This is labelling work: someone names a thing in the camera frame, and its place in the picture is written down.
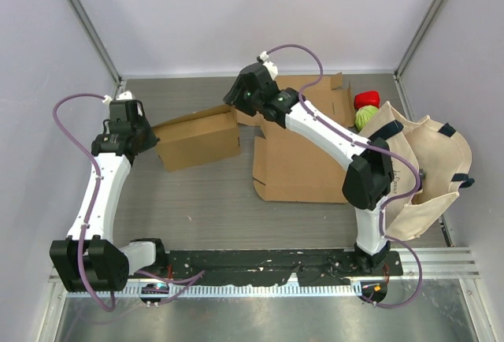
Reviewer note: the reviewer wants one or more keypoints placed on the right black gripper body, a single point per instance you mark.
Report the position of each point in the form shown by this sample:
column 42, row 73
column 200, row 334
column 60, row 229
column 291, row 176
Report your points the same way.
column 241, row 101

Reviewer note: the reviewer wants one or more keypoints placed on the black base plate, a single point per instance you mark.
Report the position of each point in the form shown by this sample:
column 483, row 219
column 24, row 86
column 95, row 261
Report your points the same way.
column 266, row 268

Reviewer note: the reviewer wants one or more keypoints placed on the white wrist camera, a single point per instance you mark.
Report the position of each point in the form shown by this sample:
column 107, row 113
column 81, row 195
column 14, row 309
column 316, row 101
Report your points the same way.
column 264, row 59
column 124, row 96

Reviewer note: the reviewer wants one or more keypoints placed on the brown cardboard box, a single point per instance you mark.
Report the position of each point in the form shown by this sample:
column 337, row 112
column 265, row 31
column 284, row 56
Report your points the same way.
column 289, row 168
column 198, row 138

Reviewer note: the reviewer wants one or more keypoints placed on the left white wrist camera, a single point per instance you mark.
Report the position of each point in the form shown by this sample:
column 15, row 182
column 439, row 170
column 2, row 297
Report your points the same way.
column 124, row 96

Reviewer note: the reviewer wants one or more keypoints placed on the red toy pepper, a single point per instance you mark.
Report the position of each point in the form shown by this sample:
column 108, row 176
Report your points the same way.
column 367, row 98

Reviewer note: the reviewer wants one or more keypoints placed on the green toy cabbage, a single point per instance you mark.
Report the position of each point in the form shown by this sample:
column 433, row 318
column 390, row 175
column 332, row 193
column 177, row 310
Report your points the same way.
column 363, row 115

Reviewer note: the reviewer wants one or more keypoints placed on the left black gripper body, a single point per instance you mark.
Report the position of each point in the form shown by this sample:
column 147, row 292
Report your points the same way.
column 144, row 128

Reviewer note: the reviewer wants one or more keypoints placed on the beige tote bag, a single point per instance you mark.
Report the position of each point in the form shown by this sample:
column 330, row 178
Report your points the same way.
column 441, row 155

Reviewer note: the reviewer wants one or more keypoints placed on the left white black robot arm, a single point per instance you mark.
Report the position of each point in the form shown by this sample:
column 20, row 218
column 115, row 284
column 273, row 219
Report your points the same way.
column 87, row 260

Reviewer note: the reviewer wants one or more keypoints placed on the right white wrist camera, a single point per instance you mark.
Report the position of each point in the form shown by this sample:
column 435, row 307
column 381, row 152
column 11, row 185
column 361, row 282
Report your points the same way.
column 264, row 59

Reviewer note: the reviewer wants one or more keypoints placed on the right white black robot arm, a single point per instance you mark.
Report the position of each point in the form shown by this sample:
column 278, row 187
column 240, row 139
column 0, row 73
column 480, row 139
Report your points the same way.
column 368, row 165

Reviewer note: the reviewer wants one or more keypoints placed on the white slotted cable duct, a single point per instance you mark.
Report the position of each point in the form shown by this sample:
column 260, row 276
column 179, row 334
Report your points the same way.
column 290, row 289

